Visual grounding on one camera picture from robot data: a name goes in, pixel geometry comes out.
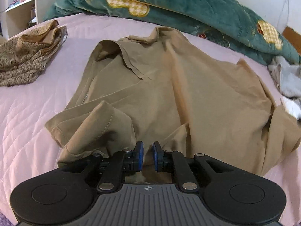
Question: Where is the grey hoodie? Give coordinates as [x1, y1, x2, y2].
[268, 56, 301, 99]

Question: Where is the white desk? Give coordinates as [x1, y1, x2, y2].
[0, 0, 68, 39]

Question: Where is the wooden headboard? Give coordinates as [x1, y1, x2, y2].
[282, 27, 301, 54]

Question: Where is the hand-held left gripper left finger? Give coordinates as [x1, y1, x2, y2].
[60, 141, 144, 193]

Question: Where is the pink quilted bed sheet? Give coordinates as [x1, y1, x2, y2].
[0, 13, 301, 226]

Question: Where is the white garment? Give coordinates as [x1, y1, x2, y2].
[280, 96, 301, 120]

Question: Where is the green plush quilt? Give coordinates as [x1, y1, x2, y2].
[43, 0, 301, 66]

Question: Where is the brown knit sweater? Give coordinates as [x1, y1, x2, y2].
[0, 19, 68, 87]

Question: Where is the tan soft shirt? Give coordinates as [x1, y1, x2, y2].
[45, 27, 301, 177]

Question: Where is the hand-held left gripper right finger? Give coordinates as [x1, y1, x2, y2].
[153, 141, 238, 193]

